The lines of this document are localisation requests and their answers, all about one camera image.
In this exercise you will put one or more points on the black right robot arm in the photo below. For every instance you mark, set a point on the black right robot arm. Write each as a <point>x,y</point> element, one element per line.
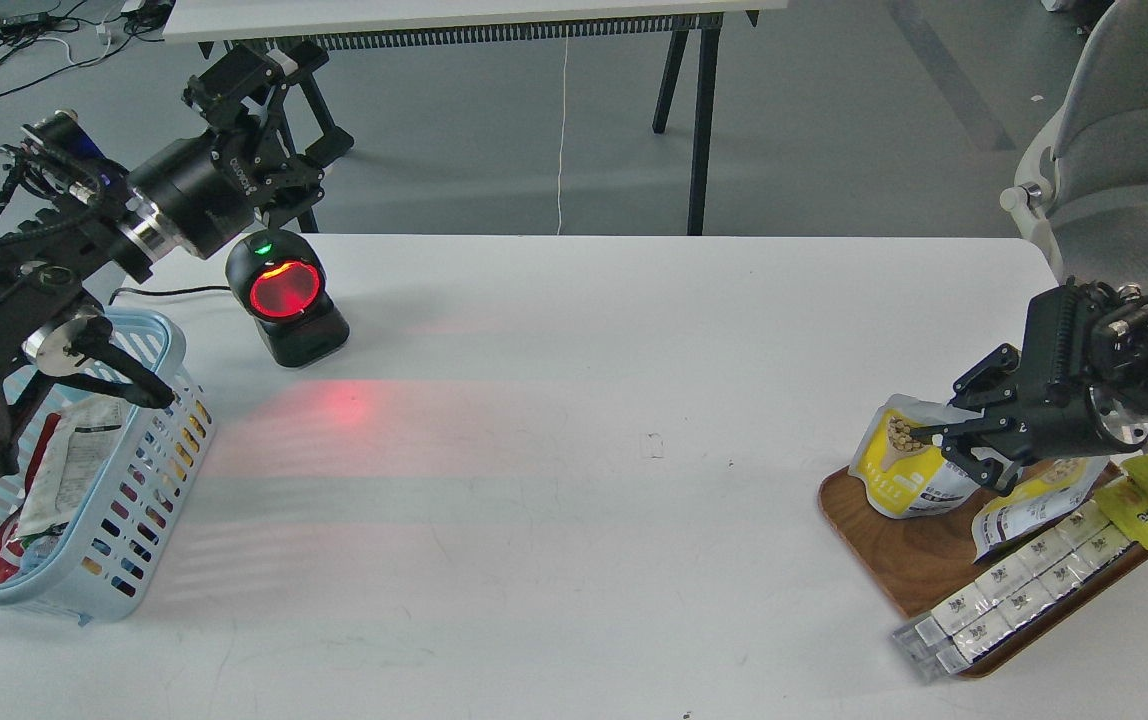
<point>1076,387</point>

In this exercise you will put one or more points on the grey office chair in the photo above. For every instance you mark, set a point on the grey office chair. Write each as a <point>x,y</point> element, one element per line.
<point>1080,191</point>

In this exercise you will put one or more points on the light blue plastic basket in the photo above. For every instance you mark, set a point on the light blue plastic basket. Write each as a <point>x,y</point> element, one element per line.
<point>98,566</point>

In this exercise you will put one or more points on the white snack packet in basket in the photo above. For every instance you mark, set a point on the white snack packet in basket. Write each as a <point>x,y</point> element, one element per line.
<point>82,441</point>

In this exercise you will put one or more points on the brown wooden tray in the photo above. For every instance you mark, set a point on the brown wooden tray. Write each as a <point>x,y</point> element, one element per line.
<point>915,562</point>

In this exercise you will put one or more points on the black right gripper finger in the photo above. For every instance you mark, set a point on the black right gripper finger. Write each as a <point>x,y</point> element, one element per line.
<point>988,381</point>
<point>967,432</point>

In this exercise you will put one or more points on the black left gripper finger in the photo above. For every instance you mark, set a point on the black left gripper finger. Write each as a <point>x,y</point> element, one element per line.
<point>331,146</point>
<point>246,72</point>

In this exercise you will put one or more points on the white background table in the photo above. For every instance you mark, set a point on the white background table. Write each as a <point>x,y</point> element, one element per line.
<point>341,25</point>

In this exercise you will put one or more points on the black barcode scanner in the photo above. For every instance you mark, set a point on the black barcode scanner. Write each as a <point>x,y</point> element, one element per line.
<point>280,281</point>

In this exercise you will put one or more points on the clear wrapped white snack row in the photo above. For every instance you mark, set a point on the clear wrapped white snack row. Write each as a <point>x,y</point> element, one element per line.
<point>987,621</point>

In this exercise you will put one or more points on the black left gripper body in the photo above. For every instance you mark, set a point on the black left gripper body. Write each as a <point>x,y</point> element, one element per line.
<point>200,193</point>

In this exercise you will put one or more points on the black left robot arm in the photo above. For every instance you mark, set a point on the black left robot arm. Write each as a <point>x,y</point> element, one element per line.
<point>66,211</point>

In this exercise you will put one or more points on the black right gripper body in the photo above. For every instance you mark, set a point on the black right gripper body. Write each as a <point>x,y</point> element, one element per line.
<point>1078,341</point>

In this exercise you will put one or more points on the red snack packet in basket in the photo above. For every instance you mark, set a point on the red snack packet in basket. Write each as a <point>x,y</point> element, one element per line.
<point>12,550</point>

